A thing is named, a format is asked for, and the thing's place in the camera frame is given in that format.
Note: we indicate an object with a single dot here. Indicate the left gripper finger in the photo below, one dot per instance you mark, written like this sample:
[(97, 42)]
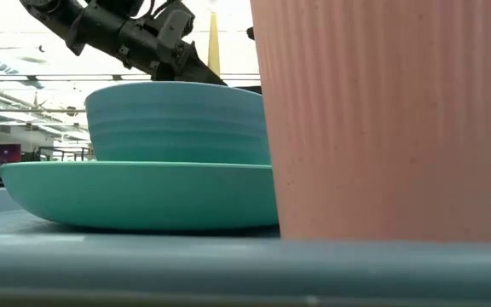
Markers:
[(194, 70)]

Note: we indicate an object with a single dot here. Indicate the blue bowl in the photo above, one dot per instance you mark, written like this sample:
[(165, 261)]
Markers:
[(177, 123)]

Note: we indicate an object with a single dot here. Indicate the teal plate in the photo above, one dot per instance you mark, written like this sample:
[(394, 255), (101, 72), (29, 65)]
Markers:
[(143, 196)]

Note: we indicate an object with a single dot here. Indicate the pink ribbed cup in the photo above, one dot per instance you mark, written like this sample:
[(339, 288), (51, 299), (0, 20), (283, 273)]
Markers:
[(399, 128)]

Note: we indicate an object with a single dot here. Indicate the blue plastic tray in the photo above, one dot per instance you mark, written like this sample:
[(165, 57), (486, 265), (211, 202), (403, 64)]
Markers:
[(143, 264)]

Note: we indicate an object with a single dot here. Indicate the black railing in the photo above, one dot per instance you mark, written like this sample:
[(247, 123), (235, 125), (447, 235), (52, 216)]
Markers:
[(62, 148)]

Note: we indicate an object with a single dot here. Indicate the purple screen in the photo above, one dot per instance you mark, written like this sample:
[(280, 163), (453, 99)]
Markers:
[(6, 153)]

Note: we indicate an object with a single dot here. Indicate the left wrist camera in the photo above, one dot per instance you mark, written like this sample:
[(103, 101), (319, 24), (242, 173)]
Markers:
[(173, 30)]

